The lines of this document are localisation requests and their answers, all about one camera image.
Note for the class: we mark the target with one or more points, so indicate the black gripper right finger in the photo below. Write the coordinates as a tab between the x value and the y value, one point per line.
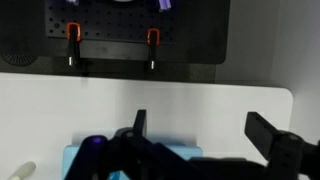
287	154

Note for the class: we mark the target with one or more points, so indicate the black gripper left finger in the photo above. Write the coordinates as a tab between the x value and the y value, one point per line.
132	153

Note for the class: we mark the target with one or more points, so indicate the light blue toy sink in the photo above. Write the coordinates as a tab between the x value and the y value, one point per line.
70	151

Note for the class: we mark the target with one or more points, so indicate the cream plastic bottle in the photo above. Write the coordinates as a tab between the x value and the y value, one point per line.
24	171

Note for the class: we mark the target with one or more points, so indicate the right orange black clamp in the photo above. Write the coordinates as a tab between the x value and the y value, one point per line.
153	41

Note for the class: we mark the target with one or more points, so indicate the orange black clamp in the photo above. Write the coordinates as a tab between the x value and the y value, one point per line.
73	34
153	41

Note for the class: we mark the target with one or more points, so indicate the black perforated mounting board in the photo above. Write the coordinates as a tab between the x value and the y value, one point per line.
193	31

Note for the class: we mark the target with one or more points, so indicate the left orange black clamp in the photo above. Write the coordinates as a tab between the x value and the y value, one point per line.
73	34

